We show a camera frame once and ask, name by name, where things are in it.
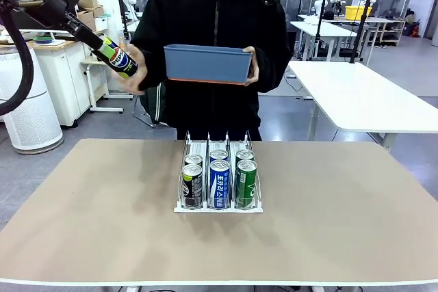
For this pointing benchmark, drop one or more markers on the green round plate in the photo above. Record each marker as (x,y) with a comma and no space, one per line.
(44,39)

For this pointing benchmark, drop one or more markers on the orange drink bottle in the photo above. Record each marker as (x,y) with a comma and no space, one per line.
(122,43)

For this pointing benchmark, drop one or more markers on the black computer monitor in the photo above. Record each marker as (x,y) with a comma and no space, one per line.
(31,23)

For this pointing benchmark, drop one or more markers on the small beige side table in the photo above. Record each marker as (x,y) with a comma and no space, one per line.
(93,90)

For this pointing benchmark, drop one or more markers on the person's left hand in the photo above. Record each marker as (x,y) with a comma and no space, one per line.
(256,69)

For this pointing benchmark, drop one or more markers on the white cylindrical air purifier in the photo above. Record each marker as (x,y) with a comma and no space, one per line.
(31,107)

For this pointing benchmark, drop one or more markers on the small white box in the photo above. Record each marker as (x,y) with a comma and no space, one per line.
(101,23)

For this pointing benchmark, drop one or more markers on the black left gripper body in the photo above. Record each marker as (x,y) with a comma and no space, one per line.
(56,1)

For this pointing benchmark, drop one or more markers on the metal chair frame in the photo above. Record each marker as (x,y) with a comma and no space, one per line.
(134,110)

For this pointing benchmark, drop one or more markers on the white background desk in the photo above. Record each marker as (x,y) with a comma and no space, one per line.
(328,30)

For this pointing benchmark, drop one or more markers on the blue plastic basket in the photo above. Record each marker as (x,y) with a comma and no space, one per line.
(205,63)

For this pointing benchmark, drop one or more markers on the grey background desk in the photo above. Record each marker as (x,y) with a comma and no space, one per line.
(386,20)

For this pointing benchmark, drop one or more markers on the black tripod stand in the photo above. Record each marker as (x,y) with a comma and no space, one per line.
(320,25)
(361,25)

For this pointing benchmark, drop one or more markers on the person in black jacket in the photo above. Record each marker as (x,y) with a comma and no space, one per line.
(205,15)

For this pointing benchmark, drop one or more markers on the yellow plastic bin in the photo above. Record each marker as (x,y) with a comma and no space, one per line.
(357,13)

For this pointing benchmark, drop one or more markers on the person's left forearm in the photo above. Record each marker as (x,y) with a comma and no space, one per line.
(273,73)

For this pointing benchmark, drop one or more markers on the white desk cabinet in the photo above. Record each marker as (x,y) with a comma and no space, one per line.
(65,83)

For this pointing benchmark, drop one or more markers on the person's right hand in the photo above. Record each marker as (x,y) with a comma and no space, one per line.
(140,80)

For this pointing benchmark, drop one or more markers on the blue Pocari Sweat can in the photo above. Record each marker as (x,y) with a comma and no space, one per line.
(219,186)
(219,154)

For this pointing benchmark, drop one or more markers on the green Chilsung cider can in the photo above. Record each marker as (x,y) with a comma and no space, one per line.
(244,154)
(246,186)

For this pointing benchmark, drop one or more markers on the brown cardboard box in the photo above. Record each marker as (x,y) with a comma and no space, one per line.
(97,11)
(89,26)
(87,0)
(85,16)

